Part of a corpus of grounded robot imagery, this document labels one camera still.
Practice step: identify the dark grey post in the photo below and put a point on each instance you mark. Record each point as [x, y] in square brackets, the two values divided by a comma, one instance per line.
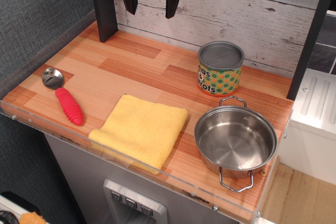
[311, 39]
[106, 18]

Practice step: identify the dark grey right post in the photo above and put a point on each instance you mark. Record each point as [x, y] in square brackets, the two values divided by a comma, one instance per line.
[311, 39]

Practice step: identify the yellow cloth napkin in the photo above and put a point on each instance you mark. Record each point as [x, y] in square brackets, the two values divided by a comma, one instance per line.
[140, 133]

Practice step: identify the silver dispenser panel with buttons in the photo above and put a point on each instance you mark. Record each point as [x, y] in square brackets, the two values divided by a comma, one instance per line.
[129, 206]

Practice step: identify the dark grey left post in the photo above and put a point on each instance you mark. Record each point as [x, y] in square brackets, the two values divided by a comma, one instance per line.
[106, 18]

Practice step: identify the grey toy fridge front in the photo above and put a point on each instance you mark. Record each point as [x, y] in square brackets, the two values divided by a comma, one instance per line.
[85, 173]

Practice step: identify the white toy sink unit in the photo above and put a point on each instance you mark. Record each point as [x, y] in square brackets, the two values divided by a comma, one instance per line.
[308, 144]

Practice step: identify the clear acrylic table edge guard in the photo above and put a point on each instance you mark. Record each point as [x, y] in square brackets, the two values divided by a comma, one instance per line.
[216, 203]

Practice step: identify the orange object bottom left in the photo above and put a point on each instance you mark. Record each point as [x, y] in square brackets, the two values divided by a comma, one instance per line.
[32, 218]

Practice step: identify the red handled ice cream scoop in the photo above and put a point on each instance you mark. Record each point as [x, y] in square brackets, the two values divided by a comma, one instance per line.
[53, 79]

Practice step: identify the silver steel pot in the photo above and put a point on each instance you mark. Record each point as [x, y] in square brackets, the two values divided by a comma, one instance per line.
[235, 142]

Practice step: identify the peas and carrots toy can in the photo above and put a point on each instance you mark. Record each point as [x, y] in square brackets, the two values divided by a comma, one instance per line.
[219, 68]

